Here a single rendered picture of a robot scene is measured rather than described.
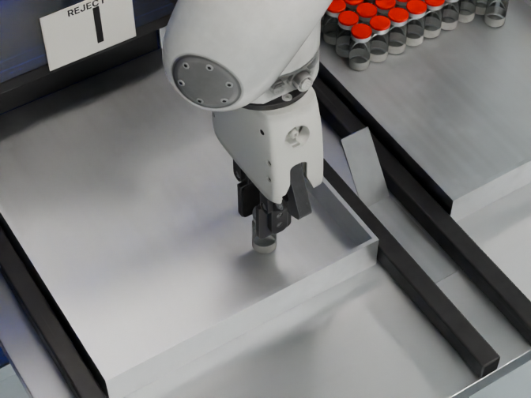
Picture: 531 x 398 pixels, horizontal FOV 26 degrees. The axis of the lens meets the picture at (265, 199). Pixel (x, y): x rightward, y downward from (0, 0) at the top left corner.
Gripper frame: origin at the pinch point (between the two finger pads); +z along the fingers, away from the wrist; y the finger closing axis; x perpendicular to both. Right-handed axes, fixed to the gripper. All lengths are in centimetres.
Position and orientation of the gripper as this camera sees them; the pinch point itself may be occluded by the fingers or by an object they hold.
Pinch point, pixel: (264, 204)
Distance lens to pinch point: 97.2
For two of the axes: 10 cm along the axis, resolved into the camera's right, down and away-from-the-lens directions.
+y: -5.3, -6.4, 5.5
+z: 0.1, 6.5, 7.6
